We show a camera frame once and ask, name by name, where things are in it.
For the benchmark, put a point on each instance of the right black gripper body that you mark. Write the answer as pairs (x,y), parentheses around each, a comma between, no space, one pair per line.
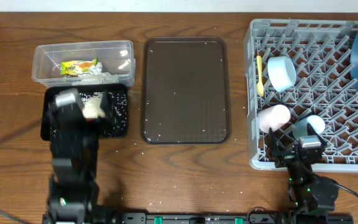
(284,158)

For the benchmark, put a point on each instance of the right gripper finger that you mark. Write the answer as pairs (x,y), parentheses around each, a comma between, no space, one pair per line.
(273,150)
(310,130)

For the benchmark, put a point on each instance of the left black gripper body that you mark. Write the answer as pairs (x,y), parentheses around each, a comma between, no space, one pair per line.
(96,128)

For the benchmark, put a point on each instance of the light blue cup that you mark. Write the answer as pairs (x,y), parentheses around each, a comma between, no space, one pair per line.
(300,128)

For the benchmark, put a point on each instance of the white napkin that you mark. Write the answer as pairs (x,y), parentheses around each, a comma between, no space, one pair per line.
(95,76)

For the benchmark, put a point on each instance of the pink cup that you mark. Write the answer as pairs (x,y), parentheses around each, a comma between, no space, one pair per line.
(273,118)

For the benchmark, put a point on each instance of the green yellow snack wrapper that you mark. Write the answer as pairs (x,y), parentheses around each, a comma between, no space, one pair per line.
(76,67)

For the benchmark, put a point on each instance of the yellow plastic spoon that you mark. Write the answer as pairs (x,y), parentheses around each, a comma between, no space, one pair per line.
(260,85)

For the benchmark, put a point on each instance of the light blue rice bowl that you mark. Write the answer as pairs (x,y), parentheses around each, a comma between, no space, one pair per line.
(281,73)

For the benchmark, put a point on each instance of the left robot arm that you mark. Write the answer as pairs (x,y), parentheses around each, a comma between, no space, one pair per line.
(73,191)

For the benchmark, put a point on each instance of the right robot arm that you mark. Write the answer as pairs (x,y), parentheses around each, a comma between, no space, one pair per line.
(314,195)

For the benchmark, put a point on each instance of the grey dishwasher rack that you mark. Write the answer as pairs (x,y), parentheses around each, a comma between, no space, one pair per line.
(321,54)

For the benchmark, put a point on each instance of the black tray bin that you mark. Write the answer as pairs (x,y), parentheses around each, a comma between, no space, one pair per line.
(92,88)

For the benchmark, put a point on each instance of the white rice pile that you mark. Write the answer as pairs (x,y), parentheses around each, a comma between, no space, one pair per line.
(90,99)

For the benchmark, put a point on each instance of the clear plastic bin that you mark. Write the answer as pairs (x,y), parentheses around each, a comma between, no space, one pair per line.
(116,56)

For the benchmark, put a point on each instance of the dark brown serving tray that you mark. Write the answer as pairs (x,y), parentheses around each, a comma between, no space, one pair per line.
(185,91)

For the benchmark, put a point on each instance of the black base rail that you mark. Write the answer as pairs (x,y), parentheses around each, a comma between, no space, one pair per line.
(253,218)

